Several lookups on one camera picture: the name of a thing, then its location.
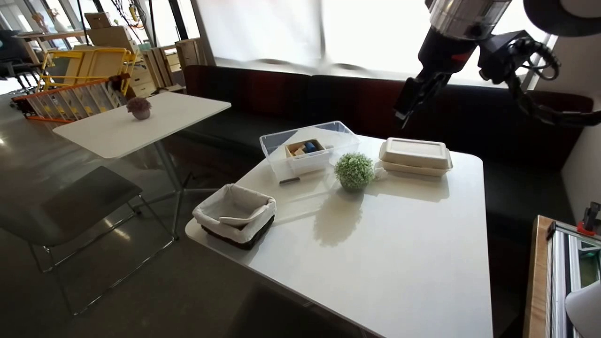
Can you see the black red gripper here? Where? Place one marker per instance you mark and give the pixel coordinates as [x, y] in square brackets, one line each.
[445, 55]

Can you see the small wooden letter block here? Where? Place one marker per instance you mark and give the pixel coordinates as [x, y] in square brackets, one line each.
[293, 149]

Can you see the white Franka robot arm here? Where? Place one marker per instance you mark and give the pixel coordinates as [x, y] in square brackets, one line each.
[466, 15]

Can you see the blue block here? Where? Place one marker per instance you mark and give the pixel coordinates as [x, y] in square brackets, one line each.
[312, 147]

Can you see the clear plastic lunchbox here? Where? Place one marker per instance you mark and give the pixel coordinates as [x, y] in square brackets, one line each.
[278, 141]

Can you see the beige clamshell takeout container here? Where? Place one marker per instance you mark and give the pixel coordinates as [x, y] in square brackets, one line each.
[415, 154]

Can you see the dark bench sofa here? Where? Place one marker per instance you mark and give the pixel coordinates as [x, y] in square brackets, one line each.
[325, 100]

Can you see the small green potted plant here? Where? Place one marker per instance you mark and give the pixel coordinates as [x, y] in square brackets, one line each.
[353, 171]

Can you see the white window blind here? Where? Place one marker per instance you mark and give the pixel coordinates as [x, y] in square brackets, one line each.
[301, 30]

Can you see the orange black clamp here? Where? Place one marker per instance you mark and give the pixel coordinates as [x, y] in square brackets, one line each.
[588, 218]

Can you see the wooden base board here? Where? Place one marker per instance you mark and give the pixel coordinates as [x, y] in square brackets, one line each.
[537, 282]

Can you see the white basket with black base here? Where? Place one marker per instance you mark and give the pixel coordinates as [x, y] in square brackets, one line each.
[235, 216]

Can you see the brown round object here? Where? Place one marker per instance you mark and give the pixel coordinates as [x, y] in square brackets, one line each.
[139, 107]

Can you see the white side table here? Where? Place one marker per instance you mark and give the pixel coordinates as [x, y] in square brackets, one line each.
[137, 124]

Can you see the yellow cart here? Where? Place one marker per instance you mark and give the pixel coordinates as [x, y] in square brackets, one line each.
[87, 66]

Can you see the red metal rack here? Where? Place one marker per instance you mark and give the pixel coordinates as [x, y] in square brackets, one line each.
[68, 100]

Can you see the grey folding chair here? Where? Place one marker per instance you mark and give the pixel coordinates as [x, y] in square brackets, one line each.
[68, 207]

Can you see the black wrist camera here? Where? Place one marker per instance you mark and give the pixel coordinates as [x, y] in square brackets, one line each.
[513, 57]

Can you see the aluminium rail frame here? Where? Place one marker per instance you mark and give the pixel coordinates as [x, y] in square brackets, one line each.
[564, 282]

